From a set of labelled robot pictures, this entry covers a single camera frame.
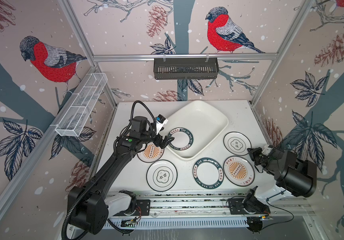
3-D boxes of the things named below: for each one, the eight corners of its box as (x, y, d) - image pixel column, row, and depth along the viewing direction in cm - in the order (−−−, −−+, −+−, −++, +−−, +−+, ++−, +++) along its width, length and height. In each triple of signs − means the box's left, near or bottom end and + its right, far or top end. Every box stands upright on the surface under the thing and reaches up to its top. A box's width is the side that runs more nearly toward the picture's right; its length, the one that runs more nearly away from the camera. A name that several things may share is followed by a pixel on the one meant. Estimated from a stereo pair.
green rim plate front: (193, 188, 82) (194, 187, 80) (191, 159, 93) (192, 157, 91) (225, 188, 82) (226, 187, 80) (219, 159, 93) (220, 157, 91)
